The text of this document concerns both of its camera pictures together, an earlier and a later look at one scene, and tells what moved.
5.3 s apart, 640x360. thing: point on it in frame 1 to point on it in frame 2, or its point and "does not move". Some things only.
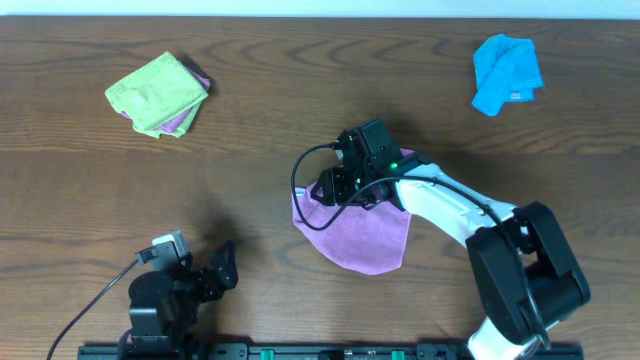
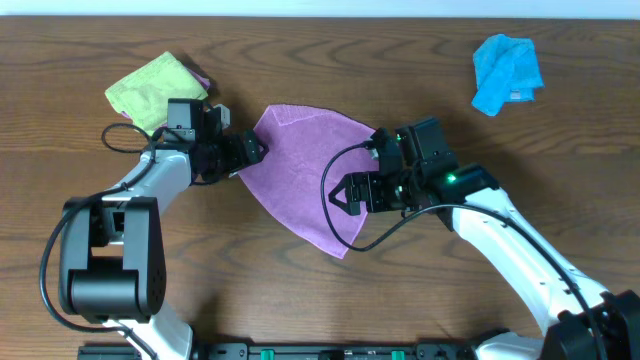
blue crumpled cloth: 505,70 does not move
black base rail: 555,351 does not move
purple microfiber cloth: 368,240 to 301,142
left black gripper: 208,280 to 241,151
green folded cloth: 157,93 does not move
